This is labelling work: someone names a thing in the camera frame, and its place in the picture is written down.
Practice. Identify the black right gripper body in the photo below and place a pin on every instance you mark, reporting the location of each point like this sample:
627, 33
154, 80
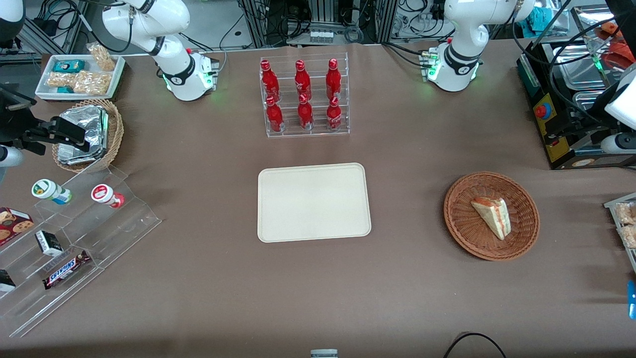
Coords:
16, 126

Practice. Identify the black snack pack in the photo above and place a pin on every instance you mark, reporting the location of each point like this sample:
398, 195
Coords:
6, 281

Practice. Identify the snickers chocolate bar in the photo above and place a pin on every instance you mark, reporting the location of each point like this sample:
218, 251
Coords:
65, 270

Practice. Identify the teal snack box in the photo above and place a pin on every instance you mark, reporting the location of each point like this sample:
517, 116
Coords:
68, 65

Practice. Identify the steel tray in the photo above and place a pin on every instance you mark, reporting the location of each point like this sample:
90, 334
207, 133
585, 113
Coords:
589, 102
576, 62

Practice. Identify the red cola bottle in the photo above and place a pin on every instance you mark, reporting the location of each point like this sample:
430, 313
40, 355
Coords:
334, 115
305, 114
302, 80
274, 117
333, 79
270, 82

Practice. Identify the clear bag of snacks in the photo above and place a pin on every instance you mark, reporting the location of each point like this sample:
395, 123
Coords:
60, 79
626, 214
92, 82
629, 236
103, 57

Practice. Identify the clear acrylic stepped shelf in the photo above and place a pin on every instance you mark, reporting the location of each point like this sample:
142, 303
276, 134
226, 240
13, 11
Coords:
114, 233

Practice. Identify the light wicker basket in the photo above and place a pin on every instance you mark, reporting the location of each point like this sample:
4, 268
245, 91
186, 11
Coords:
115, 134

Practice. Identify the cream plastic tray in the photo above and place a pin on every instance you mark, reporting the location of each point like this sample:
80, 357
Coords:
313, 204

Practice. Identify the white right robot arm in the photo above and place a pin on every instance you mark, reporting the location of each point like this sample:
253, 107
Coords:
171, 54

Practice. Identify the black yellow control box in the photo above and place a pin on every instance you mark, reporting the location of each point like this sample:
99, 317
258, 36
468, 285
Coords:
539, 89

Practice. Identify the small black white box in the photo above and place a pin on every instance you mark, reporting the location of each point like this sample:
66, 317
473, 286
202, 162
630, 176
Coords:
48, 242

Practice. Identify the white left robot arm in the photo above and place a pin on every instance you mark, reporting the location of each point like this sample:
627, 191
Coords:
459, 54

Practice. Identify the clear acrylic bottle rack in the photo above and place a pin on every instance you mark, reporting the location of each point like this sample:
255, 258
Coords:
318, 130

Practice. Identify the orange bag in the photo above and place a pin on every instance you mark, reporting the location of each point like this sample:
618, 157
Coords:
618, 54

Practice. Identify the red cookie box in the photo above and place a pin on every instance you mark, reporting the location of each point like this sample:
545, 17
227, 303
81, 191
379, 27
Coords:
14, 224

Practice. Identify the triangle sandwich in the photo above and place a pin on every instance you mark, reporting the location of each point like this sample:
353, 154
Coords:
491, 214

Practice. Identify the round brown wicker basket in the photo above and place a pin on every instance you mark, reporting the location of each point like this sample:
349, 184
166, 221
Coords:
464, 231

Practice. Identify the aluminium frame rack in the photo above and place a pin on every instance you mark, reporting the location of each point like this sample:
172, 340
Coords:
323, 15

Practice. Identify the blue object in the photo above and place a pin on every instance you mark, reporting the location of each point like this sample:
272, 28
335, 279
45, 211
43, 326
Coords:
632, 298

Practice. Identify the white rectangular snack tray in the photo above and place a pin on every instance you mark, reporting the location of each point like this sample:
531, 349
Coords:
49, 92

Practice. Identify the grey tray with snacks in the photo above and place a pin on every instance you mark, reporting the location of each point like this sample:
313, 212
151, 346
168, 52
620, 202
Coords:
612, 204

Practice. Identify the red capped yoghurt bottle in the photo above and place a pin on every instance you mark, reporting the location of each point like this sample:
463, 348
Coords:
105, 195

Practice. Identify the silver foil package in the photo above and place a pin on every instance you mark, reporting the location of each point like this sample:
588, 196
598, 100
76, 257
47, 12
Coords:
87, 122

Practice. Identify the green capped yoghurt bottle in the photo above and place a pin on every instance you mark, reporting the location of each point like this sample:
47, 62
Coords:
49, 191

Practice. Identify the teal cloth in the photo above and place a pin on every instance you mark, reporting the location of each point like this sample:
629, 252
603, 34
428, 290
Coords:
537, 19

